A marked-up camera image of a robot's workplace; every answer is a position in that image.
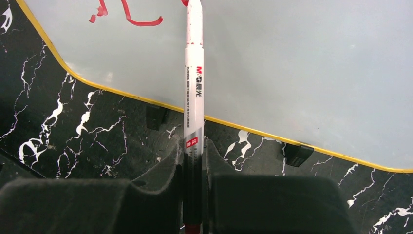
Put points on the red whiteboard marker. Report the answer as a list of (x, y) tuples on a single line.
[(193, 118)]

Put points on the yellow framed whiteboard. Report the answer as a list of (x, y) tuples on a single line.
[(336, 74)]

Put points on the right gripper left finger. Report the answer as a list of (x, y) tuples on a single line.
[(149, 204)]

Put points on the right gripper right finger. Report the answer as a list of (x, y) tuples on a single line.
[(236, 203)]

